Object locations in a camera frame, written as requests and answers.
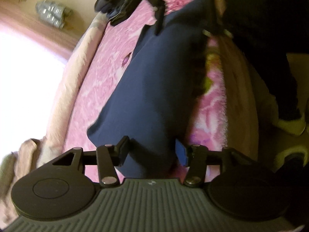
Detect white slipper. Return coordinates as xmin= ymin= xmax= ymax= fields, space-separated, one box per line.
xmin=276 ymin=114 xmax=306 ymax=136

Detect folded pink beige blankets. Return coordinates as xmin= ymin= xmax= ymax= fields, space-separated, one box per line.
xmin=1 ymin=139 xmax=40 ymax=228

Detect navy blue garment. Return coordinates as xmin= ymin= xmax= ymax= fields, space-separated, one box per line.
xmin=87 ymin=0 xmax=208 ymax=178

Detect cream rolled duvet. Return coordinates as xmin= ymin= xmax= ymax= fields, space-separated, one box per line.
xmin=36 ymin=13 xmax=108 ymax=168

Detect pink rose bed blanket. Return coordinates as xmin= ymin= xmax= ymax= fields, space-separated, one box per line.
xmin=64 ymin=0 xmax=227 ymax=179

